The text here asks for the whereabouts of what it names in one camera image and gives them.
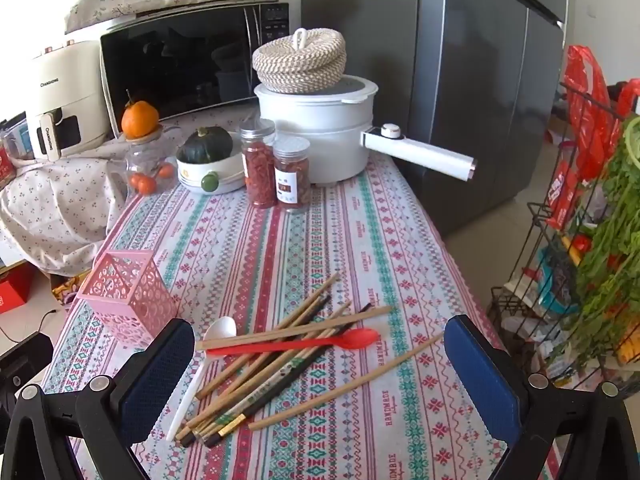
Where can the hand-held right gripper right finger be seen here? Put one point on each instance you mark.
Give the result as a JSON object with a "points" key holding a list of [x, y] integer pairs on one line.
{"points": [[480, 385]]}

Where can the tall jar of red berries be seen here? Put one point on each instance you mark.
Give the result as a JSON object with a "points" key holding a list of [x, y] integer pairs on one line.
{"points": [[257, 170]]}

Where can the pink perforated utensil holder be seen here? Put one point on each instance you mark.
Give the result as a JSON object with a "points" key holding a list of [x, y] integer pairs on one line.
{"points": [[130, 285]]}

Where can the glass jar with small oranges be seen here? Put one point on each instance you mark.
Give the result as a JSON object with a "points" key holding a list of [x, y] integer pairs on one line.
{"points": [[142, 160]]}

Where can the short labelled jar red contents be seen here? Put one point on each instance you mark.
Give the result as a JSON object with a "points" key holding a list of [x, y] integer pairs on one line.
{"points": [[292, 180]]}

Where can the red box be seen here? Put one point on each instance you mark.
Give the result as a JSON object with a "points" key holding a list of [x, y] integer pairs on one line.
{"points": [[12, 297]]}

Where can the white floral draped cloth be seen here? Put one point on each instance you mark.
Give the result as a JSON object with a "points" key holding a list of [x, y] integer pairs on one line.
{"points": [[55, 200]]}

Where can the patterned striped tablecloth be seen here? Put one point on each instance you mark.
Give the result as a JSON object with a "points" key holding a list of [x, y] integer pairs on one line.
{"points": [[350, 240]]}

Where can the white ceramic pot green knob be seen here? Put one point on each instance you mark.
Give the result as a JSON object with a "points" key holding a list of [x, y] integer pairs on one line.
{"points": [[230, 175]]}

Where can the grey refrigerator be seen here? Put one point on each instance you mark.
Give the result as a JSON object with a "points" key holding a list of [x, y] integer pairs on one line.
{"points": [[450, 85]]}

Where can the dark green squash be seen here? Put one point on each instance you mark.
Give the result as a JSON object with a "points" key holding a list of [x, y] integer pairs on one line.
{"points": [[205, 147]]}

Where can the teal snack packet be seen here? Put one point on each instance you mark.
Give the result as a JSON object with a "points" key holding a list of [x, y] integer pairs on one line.
{"points": [[555, 280]]}

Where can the cream air fryer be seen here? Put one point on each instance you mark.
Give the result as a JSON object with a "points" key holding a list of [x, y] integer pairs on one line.
{"points": [[65, 85]]}

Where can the clear plastic container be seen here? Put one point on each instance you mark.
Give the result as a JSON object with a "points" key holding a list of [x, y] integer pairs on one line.
{"points": [[17, 135]]}

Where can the red plastic bag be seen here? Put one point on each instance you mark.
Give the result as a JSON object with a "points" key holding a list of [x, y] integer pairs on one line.
{"points": [[585, 110]]}

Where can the white plastic spoon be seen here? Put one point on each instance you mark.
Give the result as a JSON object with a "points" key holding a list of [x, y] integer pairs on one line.
{"points": [[220, 332]]}

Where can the orange tangerine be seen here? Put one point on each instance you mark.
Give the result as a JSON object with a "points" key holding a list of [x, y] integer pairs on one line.
{"points": [[140, 120]]}

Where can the pile of mixed chopsticks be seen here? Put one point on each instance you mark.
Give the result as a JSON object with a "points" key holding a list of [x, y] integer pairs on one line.
{"points": [[280, 360]]}

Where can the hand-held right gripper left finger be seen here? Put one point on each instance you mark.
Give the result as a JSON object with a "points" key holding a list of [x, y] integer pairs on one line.
{"points": [[160, 375]]}

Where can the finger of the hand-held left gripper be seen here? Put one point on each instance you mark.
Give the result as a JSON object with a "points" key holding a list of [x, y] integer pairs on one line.
{"points": [[25, 355]]}

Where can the black microwave oven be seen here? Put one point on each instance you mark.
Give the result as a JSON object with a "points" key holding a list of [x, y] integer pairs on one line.
{"points": [[190, 60]]}

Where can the green leafy vegetables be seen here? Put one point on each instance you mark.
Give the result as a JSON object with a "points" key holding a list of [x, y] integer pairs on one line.
{"points": [[610, 240]]}

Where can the red plastic spoon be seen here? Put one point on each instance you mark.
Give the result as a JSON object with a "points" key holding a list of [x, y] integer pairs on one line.
{"points": [[360, 338]]}

